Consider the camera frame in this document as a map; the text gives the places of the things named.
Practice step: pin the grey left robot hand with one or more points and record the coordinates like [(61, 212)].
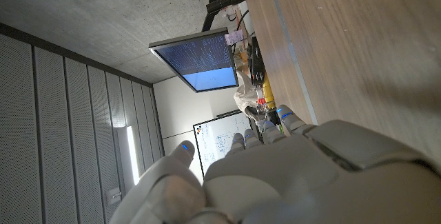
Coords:
[(293, 182)]

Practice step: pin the whiteboard with drawings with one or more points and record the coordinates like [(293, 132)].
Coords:
[(217, 141)]

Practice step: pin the red orange plastic object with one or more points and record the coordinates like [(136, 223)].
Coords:
[(262, 101)]

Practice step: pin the yellow plastic object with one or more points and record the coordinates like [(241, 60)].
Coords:
[(268, 93)]

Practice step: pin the white jacket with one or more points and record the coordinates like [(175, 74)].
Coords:
[(246, 94)]

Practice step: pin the black computer monitor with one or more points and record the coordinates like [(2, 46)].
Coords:
[(200, 62)]

